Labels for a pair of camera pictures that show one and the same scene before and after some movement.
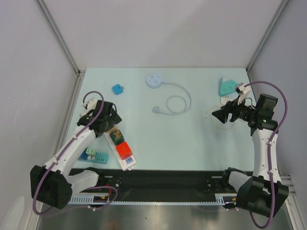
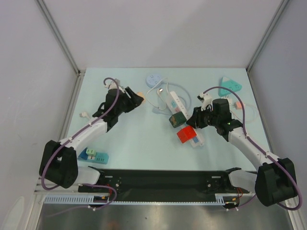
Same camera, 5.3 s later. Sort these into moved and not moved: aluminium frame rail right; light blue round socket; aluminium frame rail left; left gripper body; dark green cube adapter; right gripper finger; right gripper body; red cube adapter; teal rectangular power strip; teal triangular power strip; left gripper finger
Moved: dark green cube adapter; red cube adapter; right gripper finger; left gripper body; left gripper finger; right gripper body
Not moved: teal triangular power strip; aluminium frame rail right; aluminium frame rail left; teal rectangular power strip; light blue round socket
